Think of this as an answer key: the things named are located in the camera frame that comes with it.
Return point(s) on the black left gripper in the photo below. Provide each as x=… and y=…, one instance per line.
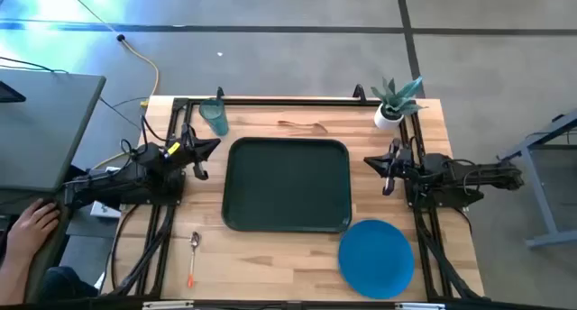
x=197, y=159

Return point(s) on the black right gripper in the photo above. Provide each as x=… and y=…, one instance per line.
x=399, y=163

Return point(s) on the teal translucent plastic cup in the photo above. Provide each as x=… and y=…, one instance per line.
x=216, y=118

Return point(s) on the blue round plate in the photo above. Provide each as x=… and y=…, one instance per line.
x=376, y=258

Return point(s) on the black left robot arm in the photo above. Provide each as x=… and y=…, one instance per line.
x=112, y=179

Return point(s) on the person's forearm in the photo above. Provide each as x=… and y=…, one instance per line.
x=11, y=278

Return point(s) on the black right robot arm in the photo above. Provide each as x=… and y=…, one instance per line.
x=487, y=175

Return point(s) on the dark green plastic tray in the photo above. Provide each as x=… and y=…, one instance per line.
x=288, y=184

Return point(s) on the green plant in white pot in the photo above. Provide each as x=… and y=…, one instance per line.
x=387, y=120

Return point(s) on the white power adapter box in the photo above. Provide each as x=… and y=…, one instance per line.
x=103, y=209

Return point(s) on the grey desk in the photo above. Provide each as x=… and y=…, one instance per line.
x=45, y=130

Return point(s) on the dark lower desk surface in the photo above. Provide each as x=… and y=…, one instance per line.
x=49, y=247

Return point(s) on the person's hand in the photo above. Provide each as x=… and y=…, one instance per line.
x=31, y=229

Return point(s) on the person's leg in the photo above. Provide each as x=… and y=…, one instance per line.
x=67, y=283

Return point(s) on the black monitor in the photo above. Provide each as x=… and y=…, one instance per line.
x=9, y=93

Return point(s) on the black frame bracket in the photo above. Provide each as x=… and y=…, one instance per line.
x=220, y=93
x=359, y=93

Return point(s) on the black aluminium table frame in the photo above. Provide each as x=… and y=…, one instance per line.
x=293, y=102

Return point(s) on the silver metal bracket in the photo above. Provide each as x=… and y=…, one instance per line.
x=167, y=305
x=420, y=306

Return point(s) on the grey metal table frame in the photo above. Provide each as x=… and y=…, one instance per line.
x=541, y=202

